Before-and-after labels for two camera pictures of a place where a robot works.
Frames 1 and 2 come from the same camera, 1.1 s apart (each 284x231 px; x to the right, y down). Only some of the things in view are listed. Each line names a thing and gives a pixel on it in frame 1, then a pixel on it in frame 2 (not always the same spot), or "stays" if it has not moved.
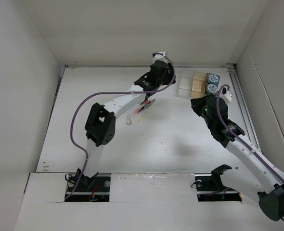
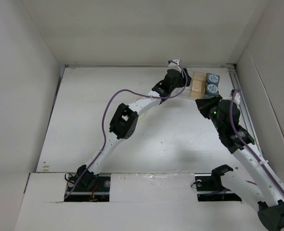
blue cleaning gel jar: [213, 79] stays
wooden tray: [199, 84] stays
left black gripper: [170, 75] -> [182, 77]
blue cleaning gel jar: [212, 89] stays
